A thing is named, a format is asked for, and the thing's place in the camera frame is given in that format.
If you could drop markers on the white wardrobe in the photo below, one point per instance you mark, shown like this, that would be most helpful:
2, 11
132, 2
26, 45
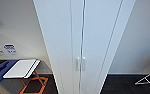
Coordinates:
125, 13

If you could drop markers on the orange folding stand frame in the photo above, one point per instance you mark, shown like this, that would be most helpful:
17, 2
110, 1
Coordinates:
23, 89

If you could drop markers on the white drying rack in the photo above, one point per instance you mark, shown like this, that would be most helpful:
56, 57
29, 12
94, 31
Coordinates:
146, 78

